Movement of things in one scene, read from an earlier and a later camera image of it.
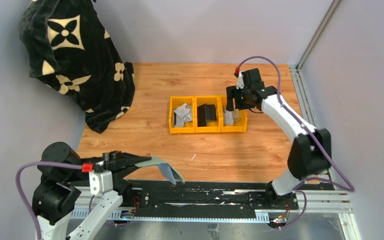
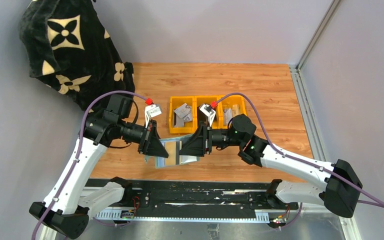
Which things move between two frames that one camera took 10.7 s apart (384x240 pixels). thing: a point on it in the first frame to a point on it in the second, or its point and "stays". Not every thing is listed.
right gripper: (231, 93) to (206, 139)
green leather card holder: (156, 161) to (172, 146)
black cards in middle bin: (205, 112) stays
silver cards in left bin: (183, 114) stays
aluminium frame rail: (303, 98) stays
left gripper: (115, 161) to (148, 137)
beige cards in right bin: (230, 117) stays
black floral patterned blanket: (67, 46) stays
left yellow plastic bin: (176, 102) stays
